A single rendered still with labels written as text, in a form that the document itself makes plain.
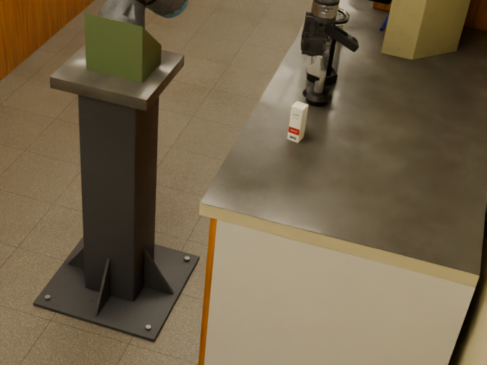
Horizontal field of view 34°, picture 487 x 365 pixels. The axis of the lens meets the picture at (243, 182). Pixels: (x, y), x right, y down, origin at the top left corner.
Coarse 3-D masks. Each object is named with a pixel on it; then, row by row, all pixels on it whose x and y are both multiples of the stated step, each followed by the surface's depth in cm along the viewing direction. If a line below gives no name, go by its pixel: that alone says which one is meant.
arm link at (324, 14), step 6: (312, 6) 229; (318, 6) 227; (324, 6) 226; (330, 6) 233; (336, 6) 227; (312, 12) 230; (318, 12) 228; (324, 12) 228; (330, 12) 228; (336, 12) 229; (324, 18) 229; (330, 18) 229
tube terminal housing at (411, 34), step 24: (408, 0) 266; (432, 0) 265; (456, 0) 271; (408, 24) 270; (432, 24) 272; (456, 24) 277; (384, 48) 278; (408, 48) 275; (432, 48) 278; (456, 48) 284
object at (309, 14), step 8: (312, 16) 231; (304, 24) 235; (312, 24) 232; (320, 24) 234; (304, 32) 235; (312, 32) 233; (320, 32) 233; (304, 40) 233; (312, 40) 233; (320, 40) 233; (328, 40) 233; (304, 48) 235; (312, 48) 235; (320, 48) 235
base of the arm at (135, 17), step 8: (112, 0) 243; (120, 0) 243; (128, 0) 243; (136, 0) 244; (104, 8) 243; (112, 8) 242; (120, 8) 242; (128, 8) 242; (136, 8) 244; (144, 8) 248; (104, 16) 242; (112, 16) 241; (120, 16) 241; (128, 16) 243; (136, 16) 243; (144, 16) 248; (136, 24) 243; (144, 24) 248
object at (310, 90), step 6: (318, 84) 244; (306, 90) 246; (312, 90) 247; (318, 90) 245; (324, 90) 247; (306, 96) 245; (312, 96) 244; (318, 96) 244; (324, 96) 244; (330, 96) 246; (312, 102) 245; (318, 102) 244; (324, 102) 245
